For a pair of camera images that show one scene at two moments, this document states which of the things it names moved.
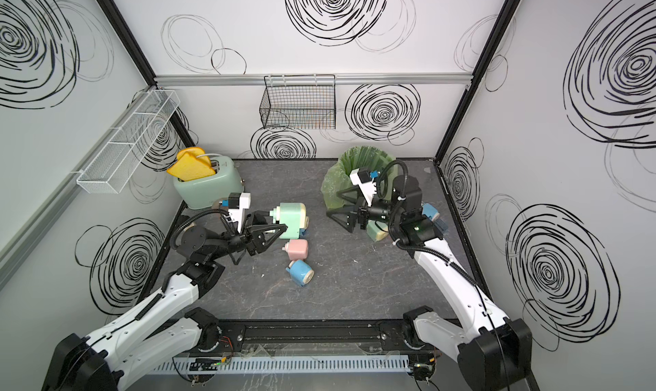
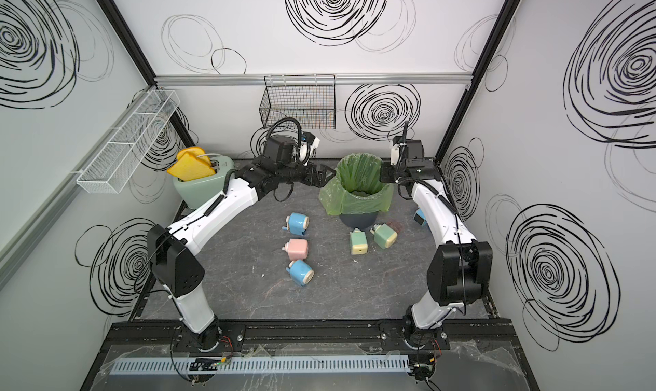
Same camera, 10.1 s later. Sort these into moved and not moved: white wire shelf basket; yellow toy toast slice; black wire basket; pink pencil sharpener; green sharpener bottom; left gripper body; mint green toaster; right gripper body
Moved: green sharpener bottom; left gripper body; right gripper body
Not moved: white wire shelf basket; yellow toy toast slice; mint green toaster; pink pencil sharpener; black wire basket
